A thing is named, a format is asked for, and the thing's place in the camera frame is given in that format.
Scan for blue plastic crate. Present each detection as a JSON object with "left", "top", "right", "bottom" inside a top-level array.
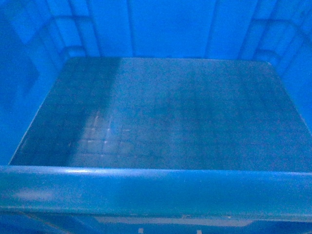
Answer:
[{"left": 0, "top": 0, "right": 312, "bottom": 234}]

